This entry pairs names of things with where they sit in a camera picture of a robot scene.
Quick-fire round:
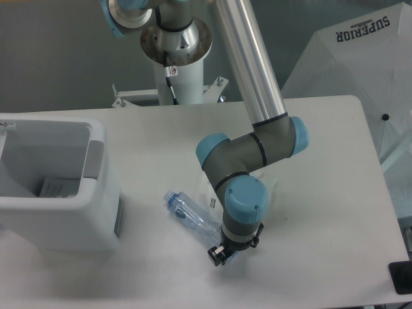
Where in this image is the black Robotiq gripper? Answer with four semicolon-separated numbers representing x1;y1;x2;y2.
207;223;264;267

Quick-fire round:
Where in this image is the clear crushed plastic bottle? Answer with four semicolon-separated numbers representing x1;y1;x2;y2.
164;190;221;249

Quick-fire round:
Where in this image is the white plastic wrapper with print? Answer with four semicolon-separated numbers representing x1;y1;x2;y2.
193;170;278;221

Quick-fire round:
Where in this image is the silver and grey robot arm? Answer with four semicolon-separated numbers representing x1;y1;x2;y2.
100;1;309;266

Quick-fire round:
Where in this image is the white plastic trash can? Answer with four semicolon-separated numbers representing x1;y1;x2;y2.
1;113;122;250

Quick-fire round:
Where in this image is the black device at table edge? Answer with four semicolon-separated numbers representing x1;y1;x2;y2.
388;261;411;295

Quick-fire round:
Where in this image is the white Superior umbrella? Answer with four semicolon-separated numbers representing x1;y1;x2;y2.
282;3;411;229

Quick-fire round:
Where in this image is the black cable on pedestal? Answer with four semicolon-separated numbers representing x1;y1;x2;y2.
162;51;180;106

